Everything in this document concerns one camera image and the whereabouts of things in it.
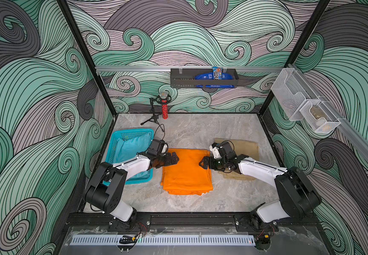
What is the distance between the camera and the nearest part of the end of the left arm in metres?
0.71

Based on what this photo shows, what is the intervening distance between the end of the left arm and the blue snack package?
413 millimetres

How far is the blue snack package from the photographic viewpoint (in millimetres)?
917
